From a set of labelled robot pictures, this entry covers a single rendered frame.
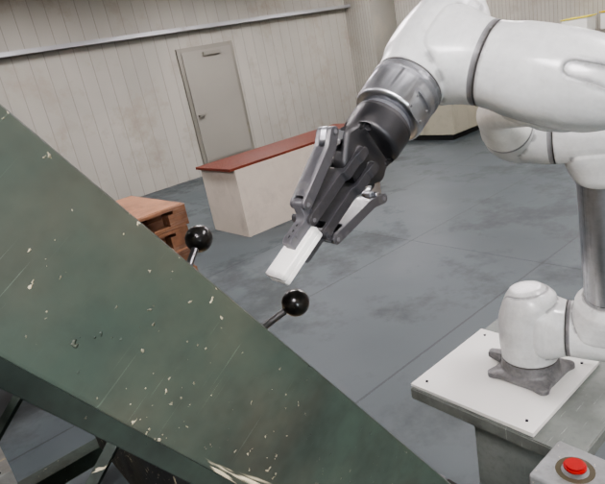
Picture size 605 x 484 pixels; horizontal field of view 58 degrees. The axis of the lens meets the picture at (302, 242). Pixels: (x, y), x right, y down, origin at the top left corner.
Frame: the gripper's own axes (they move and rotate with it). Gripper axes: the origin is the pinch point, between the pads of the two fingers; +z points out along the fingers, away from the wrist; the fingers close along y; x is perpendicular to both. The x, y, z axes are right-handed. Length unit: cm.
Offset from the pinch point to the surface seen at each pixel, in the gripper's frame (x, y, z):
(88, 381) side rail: -12.9, -17.5, 20.1
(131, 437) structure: 0.1, -3.7, 24.1
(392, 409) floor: 121, 198, -22
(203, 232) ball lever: 18.2, -0.9, 0.8
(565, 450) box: -3, 80, -11
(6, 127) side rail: -12.9, -30.4, 11.2
